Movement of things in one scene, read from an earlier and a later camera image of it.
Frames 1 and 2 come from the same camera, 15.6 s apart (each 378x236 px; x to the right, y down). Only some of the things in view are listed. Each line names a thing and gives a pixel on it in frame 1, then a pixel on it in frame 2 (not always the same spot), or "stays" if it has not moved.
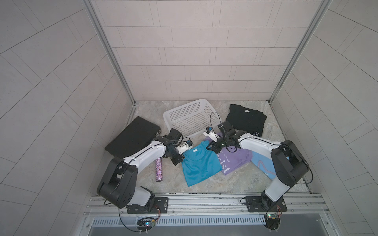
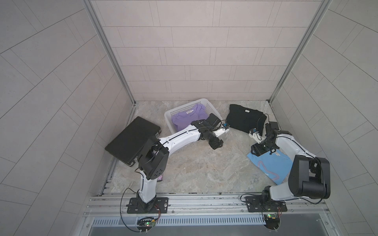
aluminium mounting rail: x=210 y=206 stays
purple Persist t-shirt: x=232 y=158 → x=183 y=119
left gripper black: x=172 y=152 → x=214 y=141
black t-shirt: x=247 y=120 stays
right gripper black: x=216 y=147 → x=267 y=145
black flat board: x=139 y=132 stays
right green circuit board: x=272 y=221 stays
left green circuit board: x=145 y=224 stays
